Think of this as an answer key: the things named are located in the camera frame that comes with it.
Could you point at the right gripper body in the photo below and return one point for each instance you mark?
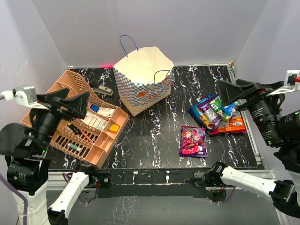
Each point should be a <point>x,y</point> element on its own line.
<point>263,112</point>

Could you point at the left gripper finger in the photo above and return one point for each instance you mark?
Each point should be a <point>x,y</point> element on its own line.
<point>77,105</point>
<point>48,97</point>

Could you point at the white medicine box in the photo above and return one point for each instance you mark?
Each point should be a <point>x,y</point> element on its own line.
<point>107,112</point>

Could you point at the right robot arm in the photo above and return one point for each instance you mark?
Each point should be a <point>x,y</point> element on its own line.
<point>284,135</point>

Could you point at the yellow sponge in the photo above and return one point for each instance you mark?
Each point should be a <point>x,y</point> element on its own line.
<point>113,128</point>

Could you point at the blue checkered paper bag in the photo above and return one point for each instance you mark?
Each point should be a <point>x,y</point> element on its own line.
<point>143,77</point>

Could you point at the glue stick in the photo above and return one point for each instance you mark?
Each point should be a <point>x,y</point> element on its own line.
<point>74,147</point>

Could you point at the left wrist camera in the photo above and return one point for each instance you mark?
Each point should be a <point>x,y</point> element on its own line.
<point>24,95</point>

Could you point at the blue snack bar wrapper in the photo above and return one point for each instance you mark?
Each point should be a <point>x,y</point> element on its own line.
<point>228,111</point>

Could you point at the white lotion bottle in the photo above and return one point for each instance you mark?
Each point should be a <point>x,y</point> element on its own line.
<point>94,121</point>

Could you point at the green snack pack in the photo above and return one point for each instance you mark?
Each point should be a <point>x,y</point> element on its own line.
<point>216,104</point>

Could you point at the dark purple chocolate pack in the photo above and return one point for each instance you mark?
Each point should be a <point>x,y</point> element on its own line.
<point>204,143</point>

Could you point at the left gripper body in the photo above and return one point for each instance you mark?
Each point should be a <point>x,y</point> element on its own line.
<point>46,121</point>

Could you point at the grey stapler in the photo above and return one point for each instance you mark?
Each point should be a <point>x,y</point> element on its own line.
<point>102,90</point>

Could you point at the purple snack bag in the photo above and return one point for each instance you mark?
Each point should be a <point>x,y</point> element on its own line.
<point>209,112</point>

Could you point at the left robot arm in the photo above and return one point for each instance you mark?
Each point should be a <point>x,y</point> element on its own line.
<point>26,177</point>

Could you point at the peach plastic desk organizer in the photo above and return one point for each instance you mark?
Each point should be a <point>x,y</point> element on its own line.
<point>92,153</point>

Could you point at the red snack pack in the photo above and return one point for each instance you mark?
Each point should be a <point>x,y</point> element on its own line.
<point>191,141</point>

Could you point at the orange pen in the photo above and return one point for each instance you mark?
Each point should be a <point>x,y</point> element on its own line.
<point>82,134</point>

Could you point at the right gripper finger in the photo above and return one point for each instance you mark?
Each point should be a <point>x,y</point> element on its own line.
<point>231,92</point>
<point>254,87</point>

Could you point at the orange snack bag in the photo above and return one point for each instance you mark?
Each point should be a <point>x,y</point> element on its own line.
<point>233,125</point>

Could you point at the blue Slendy candy bag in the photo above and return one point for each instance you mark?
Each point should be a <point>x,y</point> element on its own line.
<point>199,116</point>

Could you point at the pink chips bag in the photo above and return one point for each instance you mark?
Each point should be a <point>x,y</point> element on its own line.
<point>220,119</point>

